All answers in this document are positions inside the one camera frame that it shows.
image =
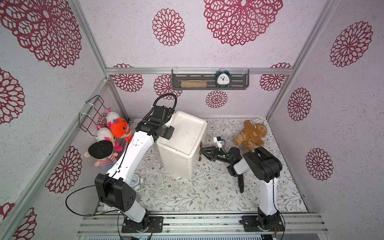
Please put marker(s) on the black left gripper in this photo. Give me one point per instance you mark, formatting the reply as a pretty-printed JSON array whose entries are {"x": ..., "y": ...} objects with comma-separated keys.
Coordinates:
[{"x": 171, "y": 130}]

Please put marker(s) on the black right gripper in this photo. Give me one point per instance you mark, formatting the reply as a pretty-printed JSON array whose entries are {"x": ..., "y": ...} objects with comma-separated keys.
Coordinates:
[{"x": 213, "y": 153}]

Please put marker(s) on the white plastic drawer cabinet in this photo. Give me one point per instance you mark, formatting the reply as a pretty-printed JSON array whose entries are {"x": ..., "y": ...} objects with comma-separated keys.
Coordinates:
[{"x": 180, "y": 154}]

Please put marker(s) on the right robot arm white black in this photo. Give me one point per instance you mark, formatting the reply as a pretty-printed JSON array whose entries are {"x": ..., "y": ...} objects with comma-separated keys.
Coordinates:
[{"x": 265, "y": 167}]

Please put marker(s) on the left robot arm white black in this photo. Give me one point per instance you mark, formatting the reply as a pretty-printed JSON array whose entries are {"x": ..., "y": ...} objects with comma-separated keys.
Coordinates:
[{"x": 113, "y": 188}]

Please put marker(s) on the orange shark plush toy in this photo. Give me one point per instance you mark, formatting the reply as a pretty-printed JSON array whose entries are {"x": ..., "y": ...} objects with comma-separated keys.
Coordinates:
[{"x": 121, "y": 129}]

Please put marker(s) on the brown gingerbread plush toy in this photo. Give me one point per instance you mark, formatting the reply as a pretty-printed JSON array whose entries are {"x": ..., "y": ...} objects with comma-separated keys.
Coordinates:
[{"x": 251, "y": 136}]

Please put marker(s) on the pink eared white plush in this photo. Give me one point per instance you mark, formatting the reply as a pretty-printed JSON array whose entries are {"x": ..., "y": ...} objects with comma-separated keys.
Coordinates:
[{"x": 111, "y": 116}]

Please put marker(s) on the white plush doll striped shirt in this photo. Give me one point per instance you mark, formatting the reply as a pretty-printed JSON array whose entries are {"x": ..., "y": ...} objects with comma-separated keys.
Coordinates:
[{"x": 105, "y": 134}]

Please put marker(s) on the black haired plush doll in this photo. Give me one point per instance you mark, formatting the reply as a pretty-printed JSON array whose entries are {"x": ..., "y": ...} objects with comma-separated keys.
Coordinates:
[{"x": 103, "y": 152}]

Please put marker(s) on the teal alarm clock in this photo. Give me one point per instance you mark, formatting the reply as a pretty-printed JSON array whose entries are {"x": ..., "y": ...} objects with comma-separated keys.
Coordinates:
[{"x": 223, "y": 79}]

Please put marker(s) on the black wire wall basket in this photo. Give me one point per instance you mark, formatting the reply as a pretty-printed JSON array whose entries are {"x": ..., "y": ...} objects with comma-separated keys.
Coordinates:
[{"x": 96, "y": 117}]

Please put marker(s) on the grey wall shelf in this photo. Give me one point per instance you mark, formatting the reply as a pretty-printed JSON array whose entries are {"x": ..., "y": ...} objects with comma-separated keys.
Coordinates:
[{"x": 239, "y": 79}]

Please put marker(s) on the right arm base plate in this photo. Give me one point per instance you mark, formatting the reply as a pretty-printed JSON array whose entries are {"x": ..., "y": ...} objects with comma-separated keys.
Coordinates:
[{"x": 261, "y": 223}]

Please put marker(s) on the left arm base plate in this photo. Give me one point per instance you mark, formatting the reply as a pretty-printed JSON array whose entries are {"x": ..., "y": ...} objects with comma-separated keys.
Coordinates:
[{"x": 147, "y": 225}]

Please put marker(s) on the aluminium mounting rail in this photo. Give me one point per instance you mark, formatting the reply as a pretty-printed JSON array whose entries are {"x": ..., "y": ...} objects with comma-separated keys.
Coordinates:
[{"x": 202, "y": 224}]

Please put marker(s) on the aluminium frame profile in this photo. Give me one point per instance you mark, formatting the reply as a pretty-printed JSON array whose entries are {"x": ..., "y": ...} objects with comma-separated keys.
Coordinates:
[{"x": 28, "y": 196}]

